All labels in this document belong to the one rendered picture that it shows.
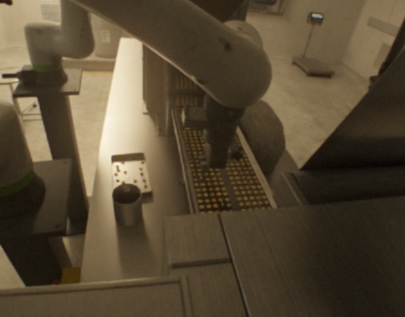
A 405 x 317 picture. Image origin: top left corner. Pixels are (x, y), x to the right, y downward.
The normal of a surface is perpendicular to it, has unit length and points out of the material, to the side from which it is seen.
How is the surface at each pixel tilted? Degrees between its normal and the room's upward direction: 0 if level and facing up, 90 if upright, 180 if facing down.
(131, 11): 90
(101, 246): 0
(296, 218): 0
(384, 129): 109
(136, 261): 0
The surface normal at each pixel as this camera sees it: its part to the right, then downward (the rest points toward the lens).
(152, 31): -0.14, 0.66
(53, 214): 0.12, -0.80
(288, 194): -0.98, 0.02
